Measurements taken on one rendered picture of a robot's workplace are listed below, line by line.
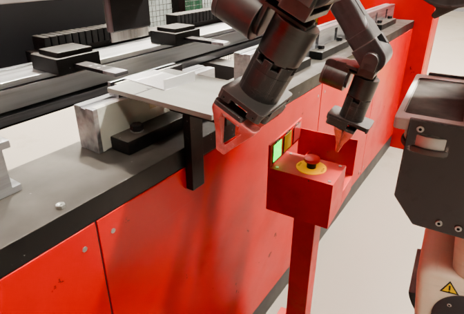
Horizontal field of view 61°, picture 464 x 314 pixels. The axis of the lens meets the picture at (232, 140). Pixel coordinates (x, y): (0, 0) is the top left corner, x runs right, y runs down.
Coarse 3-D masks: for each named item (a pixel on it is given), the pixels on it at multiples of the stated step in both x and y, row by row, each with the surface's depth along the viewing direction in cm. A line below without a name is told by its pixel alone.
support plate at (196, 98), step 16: (208, 80) 82; (224, 80) 82; (128, 96) 75; (144, 96) 73; (160, 96) 73; (176, 96) 73; (192, 96) 73; (208, 96) 73; (192, 112) 67; (208, 112) 65
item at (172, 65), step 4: (168, 64) 94; (172, 64) 95; (176, 64) 94; (180, 64) 95; (152, 68) 91; (156, 68) 91; (160, 68) 92; (164, 68) 91; (172, 68) 92; (176, 68) 94; (180, 68) 95; (140, 72) 88; (128, 76) 85; (116, 80) 82; (120, 80) 83; (108, 84) 82; (112, 84) 82; (116, 84) 80; (116, 96) 82
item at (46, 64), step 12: (48, 48) 94; (60, 48) 94; (72, 48) 94; (84, 48) 96; (36, 60) 94; (48, 60) 91; (60, 60) 90; (72, 60) 93; (84, 60) 95; (96, 60) 98; (60, 72) 91; (108, 72) 87; (120, 72) 86
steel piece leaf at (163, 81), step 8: (192, 72) 81; (136, 80) 82; (144, 80) 82; (152, 80) 82; (160, 80) 82; (168, 80) 76; (176, 80) 78; (184, 80) 79; (192, 80) 81; (160, 88) 77; (168, 88) 77
